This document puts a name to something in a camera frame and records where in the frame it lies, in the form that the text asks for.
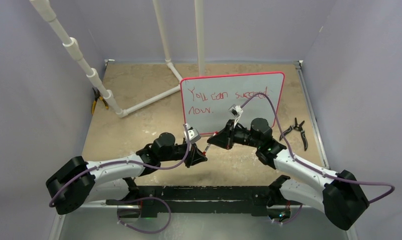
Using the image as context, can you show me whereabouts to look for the yellow black pliers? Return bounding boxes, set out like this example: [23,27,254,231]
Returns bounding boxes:
[91,87,109,115]

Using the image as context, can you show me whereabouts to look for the white PVC pipe frame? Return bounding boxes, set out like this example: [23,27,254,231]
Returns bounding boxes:
[29,0,208,119]

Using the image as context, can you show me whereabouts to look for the aluminium rail frame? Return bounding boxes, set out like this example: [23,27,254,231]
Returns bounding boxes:
[46,71,369,231]

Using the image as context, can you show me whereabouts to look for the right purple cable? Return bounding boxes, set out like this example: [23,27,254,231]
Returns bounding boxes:
[239,92,396,226]

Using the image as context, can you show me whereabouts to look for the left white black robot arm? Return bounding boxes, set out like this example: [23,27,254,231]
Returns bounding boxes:
[45,132,207,215]

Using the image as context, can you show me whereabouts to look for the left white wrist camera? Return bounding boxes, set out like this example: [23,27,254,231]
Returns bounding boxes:
[183,123,201,144]

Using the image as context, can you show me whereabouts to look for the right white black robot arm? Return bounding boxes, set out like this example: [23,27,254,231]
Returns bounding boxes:
[207,118,370,231]

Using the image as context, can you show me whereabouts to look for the black tool by whiteboard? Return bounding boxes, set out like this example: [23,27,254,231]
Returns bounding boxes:
[279,117,309,151]

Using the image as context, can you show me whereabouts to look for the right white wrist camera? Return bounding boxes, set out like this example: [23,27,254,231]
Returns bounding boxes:
[228,104,243,127]

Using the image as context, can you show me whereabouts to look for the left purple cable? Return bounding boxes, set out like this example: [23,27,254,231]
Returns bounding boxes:
[48,124,172,234]

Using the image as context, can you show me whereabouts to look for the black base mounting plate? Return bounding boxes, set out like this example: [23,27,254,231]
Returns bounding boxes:
[106,185,289,218]

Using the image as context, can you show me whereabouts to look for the pink framed whiteboard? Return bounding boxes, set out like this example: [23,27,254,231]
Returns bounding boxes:
[180,71,285,135]

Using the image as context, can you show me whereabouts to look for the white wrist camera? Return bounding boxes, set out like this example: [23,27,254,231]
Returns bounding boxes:
[183,123,201,144]
[228,104,243,127]

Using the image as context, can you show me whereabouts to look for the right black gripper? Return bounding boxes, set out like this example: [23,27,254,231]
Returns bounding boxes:
[207,120,260,152]

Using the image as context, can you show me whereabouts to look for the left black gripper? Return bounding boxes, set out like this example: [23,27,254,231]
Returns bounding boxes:
[159,139,207,167]

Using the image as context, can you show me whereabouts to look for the purple cable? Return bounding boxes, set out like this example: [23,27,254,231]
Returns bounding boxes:
[48,124,172,234]
[239,92,396,226]

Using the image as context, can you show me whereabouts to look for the white red marker pen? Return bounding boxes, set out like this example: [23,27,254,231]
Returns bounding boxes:
[203,131,218,152]

